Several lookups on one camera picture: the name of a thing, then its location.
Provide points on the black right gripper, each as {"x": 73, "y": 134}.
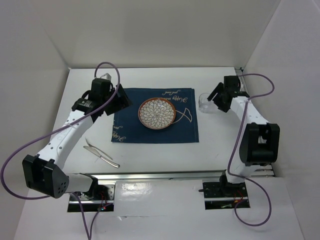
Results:
{"x": 222, "y": 106}

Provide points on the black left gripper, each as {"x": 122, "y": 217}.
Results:
{"x": 121, "y": 102}

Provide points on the clear plastic cup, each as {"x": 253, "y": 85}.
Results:
{"x": 205, "y": 106}

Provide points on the floral ceramic plate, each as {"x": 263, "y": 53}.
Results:
{"x": 156, "y": 113}

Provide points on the blue fish placemat cloth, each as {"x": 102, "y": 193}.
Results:
{"x": 127, "y": 128}

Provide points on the silver fork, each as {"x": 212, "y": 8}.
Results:
{"x": 99, "y": 150}

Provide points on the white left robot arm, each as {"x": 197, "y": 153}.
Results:
{"x": 43, "y": 172}

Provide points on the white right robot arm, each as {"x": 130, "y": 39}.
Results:
{"x": 257, "y": 141}

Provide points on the silver table knife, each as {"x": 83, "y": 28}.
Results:
{"x": 95, "y": 152}

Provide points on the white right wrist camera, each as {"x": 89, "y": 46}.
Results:
{"x": 241, "y": 85}

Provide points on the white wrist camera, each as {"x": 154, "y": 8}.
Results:
{"x": 241, "y": 85}
{"x": 106, "y": 76}

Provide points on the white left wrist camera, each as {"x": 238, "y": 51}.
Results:
{"x": 106, "y": 76}

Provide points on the aluminium right side rail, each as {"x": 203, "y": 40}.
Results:
{"x": 247, "y": 82}

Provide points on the aluminium rail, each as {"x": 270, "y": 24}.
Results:
{"x": 159, "y": 176}
{"x": 247, "y": 82}

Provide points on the aluminium front rail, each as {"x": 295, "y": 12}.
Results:
{"x": 159, "y": 176}

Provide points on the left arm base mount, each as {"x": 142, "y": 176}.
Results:
{"x": 100, "y": 199}

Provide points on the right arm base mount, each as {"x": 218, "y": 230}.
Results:
{"x": 218, "y": 197}

